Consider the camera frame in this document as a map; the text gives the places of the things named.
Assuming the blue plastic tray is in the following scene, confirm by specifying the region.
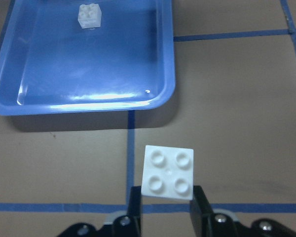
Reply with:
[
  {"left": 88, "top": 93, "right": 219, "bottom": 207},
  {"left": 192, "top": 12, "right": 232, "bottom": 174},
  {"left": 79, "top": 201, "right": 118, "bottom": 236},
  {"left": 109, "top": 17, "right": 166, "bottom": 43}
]
[{"left": 0, "top": 0, "right": 176, "bottom": 116}]

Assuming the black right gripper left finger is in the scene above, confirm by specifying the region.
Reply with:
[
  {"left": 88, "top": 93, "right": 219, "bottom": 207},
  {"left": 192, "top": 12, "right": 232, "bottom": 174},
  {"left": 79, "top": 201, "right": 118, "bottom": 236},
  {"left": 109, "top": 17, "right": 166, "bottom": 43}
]
[{"left": 112, "top": 186, "right": 142, "bottom": 237}]

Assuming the white building block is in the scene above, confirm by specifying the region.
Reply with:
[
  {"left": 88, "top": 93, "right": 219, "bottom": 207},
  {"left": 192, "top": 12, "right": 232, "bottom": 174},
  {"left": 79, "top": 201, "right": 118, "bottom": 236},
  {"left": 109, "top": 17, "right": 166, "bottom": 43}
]
[
  {"left": 141, "top": 145, "right": 194, "bottom": 200},
  {"left": 78, "top": 3, "right": 102, "bottom": 29}
]

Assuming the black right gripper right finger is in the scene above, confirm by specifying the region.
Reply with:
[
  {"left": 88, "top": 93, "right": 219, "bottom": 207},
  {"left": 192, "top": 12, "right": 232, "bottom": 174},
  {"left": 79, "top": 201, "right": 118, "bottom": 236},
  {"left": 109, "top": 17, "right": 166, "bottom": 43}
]
[{"left": 189, "top": 186, "right": 237, "bottom": 237}]

